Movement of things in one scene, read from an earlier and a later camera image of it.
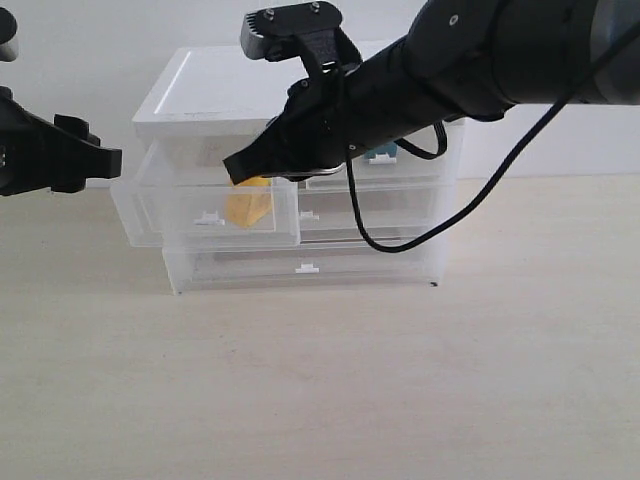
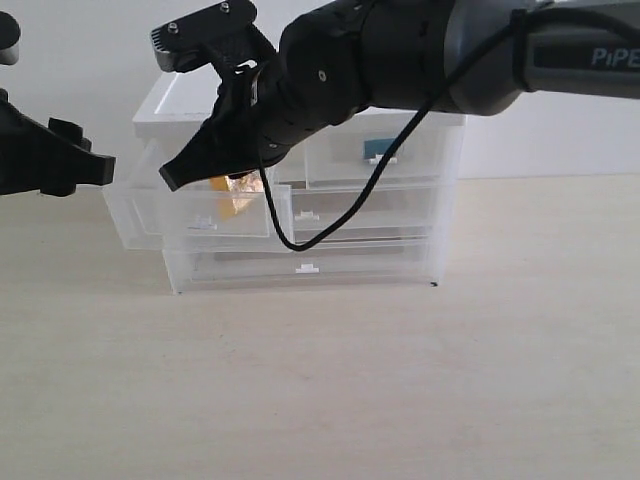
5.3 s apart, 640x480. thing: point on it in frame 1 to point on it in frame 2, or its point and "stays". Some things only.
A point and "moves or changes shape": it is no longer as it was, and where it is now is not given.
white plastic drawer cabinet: [171, 191] stays
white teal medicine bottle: [385, 153] stays
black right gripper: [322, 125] to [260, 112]
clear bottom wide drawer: [236, 269] stays
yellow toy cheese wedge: [249, 200] moves or changes shape
